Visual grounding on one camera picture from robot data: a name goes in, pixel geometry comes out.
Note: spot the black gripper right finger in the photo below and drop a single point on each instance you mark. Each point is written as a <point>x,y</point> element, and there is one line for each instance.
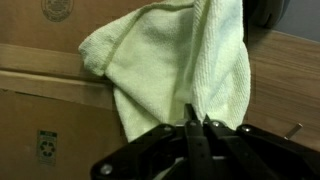
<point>260,156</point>

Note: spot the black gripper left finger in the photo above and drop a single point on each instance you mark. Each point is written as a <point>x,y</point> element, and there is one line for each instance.
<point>166,153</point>

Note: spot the pale green towel cloth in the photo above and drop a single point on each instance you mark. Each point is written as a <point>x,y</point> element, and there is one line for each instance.
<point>166,60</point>

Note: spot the small metal pen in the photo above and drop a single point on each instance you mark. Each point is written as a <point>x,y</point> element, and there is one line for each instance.
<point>293,131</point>

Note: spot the large brown cardboard box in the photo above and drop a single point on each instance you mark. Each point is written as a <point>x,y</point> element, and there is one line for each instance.
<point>50,100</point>

